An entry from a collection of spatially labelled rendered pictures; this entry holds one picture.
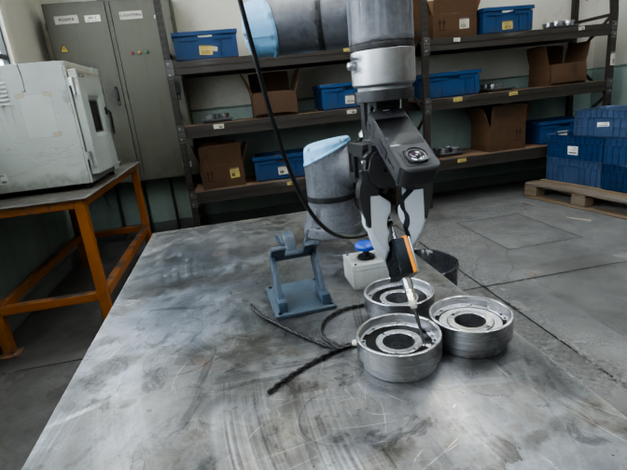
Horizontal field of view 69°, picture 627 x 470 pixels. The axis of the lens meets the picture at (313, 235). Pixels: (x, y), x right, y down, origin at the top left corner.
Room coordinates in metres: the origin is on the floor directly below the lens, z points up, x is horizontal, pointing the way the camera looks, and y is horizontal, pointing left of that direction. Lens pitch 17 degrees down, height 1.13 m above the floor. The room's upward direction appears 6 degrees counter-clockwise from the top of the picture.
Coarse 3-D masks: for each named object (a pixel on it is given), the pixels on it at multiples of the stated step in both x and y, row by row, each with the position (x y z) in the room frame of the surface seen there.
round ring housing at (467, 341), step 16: (448, 304) 0.58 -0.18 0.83; (464, 304) 0.58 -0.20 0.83; (480, 304) 0.57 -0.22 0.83; (496, 304) 0.56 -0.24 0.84; (432, 320) 0.53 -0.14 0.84; (448, 320) 0.54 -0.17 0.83; (464, 320) 0.55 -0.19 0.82; (480, 320) 0.54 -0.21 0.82; (512, 320) 0.50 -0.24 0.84; (448, 336) 0.50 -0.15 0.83; (464, 336) 0.49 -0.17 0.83; (480, 336) 0.48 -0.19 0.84; (496, 336) 0.48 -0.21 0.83; (512, 336) 0.51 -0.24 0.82; (464, 352) 0.49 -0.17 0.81; (480, 352) 0.49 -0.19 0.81; (496, 352) 0.49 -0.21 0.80
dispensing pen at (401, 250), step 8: (392, 224) 0.56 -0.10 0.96; (392, 232) 0.56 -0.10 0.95; (392, 240) 0.54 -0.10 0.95; (400, 240) 0.54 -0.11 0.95; (392, 248) 0.54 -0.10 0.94; (400, 248) 0.53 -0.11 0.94; (392, 256) 0.54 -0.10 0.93; (400, 256) 0.52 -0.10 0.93; (408, 256) 0.53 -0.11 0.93; (392, 264) 0.54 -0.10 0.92; (400, 264) 0.52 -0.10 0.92; (408, 264) 0.52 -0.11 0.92; (392, 272) 0.54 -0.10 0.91; (400, 272) 0.51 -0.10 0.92; (408, 272) 0.51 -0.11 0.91; (392, 280) 0.54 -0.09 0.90; (400, 280) 0.54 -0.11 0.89; (408, 280) 0.52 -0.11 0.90; (408, 288) 0.52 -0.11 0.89; (408, 296) 0.51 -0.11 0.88; (416, 304) 0.51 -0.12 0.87; (416, 312) 0.50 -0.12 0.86; (416, 320) 0.50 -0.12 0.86
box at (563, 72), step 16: (528, 48) 4.76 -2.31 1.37; (544, 48) 4.49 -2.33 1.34; (560, 48) 4.84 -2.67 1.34; (576, 48) 4.70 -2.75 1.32; (544, 64) 4.54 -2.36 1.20; (560, 64) 4.45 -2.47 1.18; (576, 64) 4.46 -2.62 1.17; (544, 80) 4.54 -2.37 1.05; (560, 80) 4.44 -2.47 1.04; (576, 80) 4.45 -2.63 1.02
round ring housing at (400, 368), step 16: (368, 320) 0.54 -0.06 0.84; (384, 320) 0.55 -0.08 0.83; (400, 320) 0.55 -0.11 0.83; (384, 336) 0.52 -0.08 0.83; (400, 336) 0.52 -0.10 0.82; (416, 336) 0.51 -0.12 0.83; (368, 352) 0.47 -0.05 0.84; (400, 352) 0.47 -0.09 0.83; (416, 352) 0.45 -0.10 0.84; (432, 352) 0.46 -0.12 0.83; (368, 368) 0.48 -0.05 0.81; (384, 368) 0.46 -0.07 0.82; (400, 368) 0.45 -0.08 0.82; (416, 368) 0.45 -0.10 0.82; (432, 368) 0.47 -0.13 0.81
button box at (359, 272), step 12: (360, 252) 0.80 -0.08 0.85; (372, 252) 0.79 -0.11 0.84; (348, 264) 0.76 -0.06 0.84; (360, 264) 0.74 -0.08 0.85; (372, 264) 0.74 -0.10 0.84; (384, 264) 0.74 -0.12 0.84; (348, 276) 0.77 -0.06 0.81; (360, 276) 0.73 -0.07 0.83; (372, 276) 0.74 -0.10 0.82; (384, 276) 0.74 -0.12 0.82; (360, 288) 0.73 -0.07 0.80
